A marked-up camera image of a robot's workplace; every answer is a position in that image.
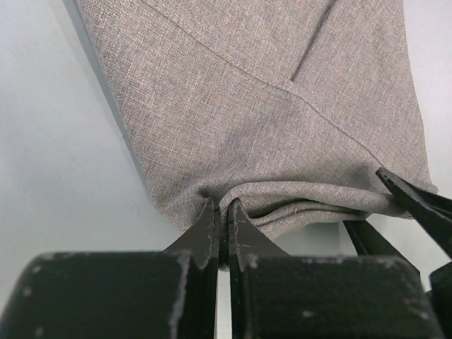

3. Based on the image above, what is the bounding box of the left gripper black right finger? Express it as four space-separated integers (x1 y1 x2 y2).
227 201 445 338

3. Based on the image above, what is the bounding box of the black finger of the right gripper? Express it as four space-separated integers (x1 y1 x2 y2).
376 167 451 257
343 220 419 272

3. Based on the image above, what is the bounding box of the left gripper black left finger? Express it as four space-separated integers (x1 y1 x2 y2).
1 199 220 338

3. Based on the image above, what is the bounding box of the grey cloth napkin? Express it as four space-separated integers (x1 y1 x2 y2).
72 0 441 273

